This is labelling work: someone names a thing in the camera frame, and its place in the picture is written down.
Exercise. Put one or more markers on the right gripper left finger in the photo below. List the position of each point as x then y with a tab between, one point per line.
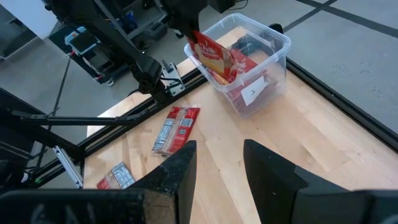
174	174

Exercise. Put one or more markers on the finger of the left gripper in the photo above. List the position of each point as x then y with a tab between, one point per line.
198	29
190	34

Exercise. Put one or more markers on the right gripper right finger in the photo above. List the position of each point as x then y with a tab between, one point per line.
273	186

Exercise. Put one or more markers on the red popcorn bag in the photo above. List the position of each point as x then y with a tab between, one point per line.
175	129
236	99
116	177
245	62
214	57

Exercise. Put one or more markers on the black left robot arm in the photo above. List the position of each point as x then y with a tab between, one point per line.
146	74

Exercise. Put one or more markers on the clear plastic bin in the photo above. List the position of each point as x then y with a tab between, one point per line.
273	40

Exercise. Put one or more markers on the white paper label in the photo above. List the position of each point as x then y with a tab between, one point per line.
253	91

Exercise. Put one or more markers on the black equipment cart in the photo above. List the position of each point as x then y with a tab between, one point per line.
99	62

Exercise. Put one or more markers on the blue-framed screen device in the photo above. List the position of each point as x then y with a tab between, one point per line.
82	42

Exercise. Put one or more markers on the grey metal bracket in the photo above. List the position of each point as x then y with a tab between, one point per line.
172	77

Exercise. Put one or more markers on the silver aluminium bracket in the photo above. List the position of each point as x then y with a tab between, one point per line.
68	166

